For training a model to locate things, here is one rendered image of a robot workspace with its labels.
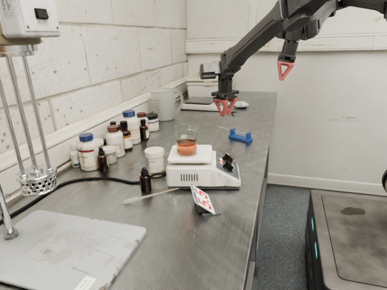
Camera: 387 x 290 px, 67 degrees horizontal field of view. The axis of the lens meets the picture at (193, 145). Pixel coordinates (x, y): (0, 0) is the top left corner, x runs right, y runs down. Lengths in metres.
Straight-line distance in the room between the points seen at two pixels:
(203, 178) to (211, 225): 0.16
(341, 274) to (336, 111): 1.35
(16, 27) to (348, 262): 1.18
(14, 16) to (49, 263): 0.42
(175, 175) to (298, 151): 1.67
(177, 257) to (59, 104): 0.69
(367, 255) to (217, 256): 0.82
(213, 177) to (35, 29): 0.52
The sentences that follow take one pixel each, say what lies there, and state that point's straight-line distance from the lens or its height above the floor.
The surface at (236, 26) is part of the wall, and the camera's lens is 2.23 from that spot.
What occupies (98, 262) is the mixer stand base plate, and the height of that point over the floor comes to 0.76.
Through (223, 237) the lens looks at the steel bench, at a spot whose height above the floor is 0.75.
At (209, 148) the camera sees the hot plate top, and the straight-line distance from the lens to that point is 0.85.
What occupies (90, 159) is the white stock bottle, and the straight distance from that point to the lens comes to 0.97.
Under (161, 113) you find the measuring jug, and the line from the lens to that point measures 1.46.
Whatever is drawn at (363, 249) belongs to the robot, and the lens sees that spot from 1.34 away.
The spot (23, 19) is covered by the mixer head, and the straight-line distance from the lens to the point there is 0.48.
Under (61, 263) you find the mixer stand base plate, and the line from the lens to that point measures 0.63.
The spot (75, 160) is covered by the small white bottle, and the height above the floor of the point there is 0.78.
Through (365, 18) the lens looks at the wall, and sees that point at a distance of 2.25.
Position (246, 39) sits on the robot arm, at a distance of 0.96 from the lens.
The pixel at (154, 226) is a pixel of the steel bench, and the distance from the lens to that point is 0.68.
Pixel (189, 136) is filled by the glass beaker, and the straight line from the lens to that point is 0.76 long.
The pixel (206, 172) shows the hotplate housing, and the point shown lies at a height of 0.81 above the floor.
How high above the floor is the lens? 1.14
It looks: 20 degrees down
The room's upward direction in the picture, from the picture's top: 2 degrees counter-clockwise
